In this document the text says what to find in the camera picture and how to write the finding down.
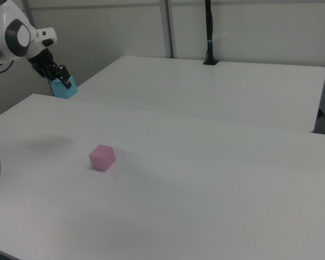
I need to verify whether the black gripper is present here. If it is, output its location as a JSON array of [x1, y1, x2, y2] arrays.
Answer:
[[27, 48, 73, 90]]

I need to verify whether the blue cube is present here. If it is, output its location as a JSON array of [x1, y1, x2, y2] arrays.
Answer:
[[50, 76, 79, 100]]

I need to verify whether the pink cube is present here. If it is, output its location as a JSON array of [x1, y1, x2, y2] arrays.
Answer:
[[88, 144, 116, 172]]

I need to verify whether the white side table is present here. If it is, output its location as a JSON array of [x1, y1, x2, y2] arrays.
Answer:
[[67, 55, 325, 133]]

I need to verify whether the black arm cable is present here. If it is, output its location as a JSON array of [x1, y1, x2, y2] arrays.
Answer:
[[0, 61, 16, 74]]

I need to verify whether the black camera stand pole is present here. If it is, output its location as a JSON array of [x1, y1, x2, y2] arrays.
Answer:
[[203, 0, 220, 66]]

